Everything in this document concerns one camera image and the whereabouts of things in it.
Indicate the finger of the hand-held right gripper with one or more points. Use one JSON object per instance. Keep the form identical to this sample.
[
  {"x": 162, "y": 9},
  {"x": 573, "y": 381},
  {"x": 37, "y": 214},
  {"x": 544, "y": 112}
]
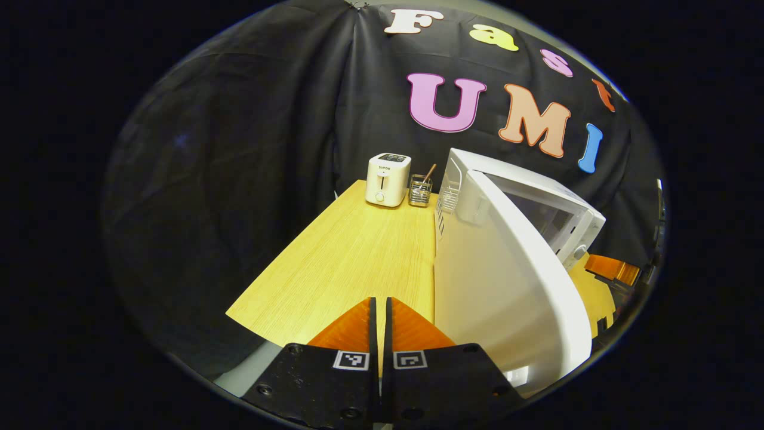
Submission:
[{"x": 609, "y": 267}]

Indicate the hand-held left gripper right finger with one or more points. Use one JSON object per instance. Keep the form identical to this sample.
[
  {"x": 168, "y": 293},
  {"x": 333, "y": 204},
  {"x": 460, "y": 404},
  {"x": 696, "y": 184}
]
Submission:
[{"x": 447, "y": 382}]

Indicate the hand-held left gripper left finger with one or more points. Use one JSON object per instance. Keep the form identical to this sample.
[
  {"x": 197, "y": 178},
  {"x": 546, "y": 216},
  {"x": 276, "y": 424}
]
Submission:
[{"x": 310, "y": 382}]

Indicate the white microwave oven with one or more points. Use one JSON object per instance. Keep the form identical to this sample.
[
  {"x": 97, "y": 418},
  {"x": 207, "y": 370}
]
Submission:
[{"x": 495, "y": 286}]

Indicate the wooden stick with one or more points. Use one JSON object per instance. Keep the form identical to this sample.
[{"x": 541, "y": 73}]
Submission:
[{"x": 429, "y": 173}]

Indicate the white toaster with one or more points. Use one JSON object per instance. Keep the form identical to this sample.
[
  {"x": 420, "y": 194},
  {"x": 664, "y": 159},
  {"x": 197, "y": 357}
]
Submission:
[{"x": 387, "y": 179}]

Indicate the black backdrop cloth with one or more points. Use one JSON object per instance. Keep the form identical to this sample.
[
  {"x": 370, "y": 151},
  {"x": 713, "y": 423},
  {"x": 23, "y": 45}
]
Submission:
[{"x": 239, "y": 149}]

